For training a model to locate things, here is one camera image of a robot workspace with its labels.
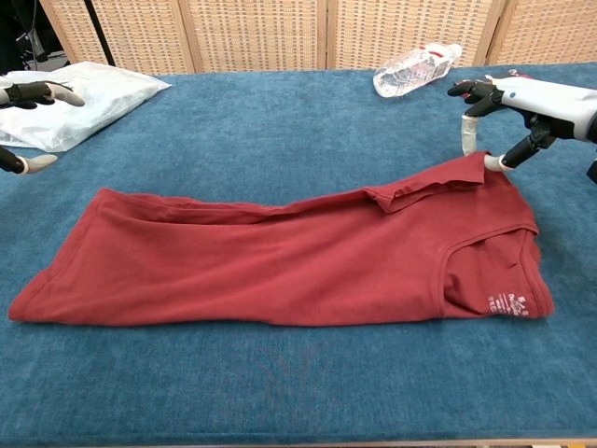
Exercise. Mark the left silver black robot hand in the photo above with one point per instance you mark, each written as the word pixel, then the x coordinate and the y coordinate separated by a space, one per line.
pixel 28 93

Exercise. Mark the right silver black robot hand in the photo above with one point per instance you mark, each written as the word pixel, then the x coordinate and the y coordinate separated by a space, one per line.
pixel 550 102

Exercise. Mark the red t-shirt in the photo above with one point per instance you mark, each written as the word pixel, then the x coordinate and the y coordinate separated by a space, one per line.
pixel 233 261

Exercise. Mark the plain translucent plastic bag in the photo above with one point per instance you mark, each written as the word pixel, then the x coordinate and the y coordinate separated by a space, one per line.
pixel 18 141

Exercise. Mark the white and black box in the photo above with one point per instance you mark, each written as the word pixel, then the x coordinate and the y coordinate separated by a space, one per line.
pixel 592 172

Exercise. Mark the labelled translucent plastic bag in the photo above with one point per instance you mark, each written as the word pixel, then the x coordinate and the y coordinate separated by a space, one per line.
pixel 112 88

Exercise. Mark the clear plastic water bottle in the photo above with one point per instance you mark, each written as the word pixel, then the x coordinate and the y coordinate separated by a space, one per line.
pixel 410 70

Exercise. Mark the rattan folding screen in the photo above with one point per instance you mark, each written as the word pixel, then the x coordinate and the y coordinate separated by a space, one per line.
pixel 256 32

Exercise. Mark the blue table cloth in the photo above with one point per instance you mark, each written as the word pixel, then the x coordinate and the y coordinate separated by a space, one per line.
pixel 280 396

